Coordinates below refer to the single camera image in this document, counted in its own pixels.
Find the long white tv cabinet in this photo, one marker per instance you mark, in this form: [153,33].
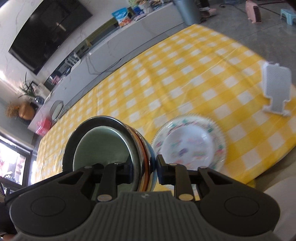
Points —
[115,50]

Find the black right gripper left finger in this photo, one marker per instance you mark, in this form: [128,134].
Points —
[113,174]

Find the small white sticker plate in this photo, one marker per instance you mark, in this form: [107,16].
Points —
[190,146]

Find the pink small heater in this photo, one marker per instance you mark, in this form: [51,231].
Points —
[253,12]

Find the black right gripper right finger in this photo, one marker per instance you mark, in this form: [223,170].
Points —
[176,175]

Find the light blue plastic stool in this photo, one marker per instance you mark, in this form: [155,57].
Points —
[290,15]

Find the white phone stand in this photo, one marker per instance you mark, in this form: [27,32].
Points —
[276,84]

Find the black wall television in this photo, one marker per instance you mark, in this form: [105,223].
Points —
[46,29]

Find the pink storage box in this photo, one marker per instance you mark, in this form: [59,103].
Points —
[43,126]

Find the grey metal trash bin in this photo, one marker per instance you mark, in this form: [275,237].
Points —
[188,11]

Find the clear glass sticker plate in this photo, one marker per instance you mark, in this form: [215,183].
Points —
[194,120]

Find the blue glass vase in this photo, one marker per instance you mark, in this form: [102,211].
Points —
[39,100]

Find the green ceramic bowl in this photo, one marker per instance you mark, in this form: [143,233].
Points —
[104,145]

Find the blue snack bag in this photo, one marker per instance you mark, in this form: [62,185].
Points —
[122,17]

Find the white wifi router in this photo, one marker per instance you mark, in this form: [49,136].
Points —
[73,60]

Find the orange pumpkin vase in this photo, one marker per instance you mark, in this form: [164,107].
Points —
[26,111]

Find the grey cushioned stool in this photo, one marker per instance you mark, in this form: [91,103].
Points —
[57,110]

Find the yellow checkered tablecloth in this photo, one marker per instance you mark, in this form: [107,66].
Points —
[197,70]

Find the stainless steel bowl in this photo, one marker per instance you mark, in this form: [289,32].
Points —
[144,173]

